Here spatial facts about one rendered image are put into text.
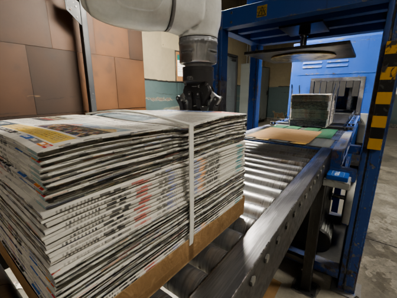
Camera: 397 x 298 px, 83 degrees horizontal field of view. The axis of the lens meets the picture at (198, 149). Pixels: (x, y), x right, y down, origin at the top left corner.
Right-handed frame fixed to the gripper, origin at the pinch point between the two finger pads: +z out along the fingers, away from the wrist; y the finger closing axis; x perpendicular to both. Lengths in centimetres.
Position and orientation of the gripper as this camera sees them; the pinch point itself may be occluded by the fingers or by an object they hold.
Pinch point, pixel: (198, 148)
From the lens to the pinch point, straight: 58.7
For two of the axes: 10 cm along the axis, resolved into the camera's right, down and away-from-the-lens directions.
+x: 5.9, -2.0, 7.8
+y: 8.1, 1.4, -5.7
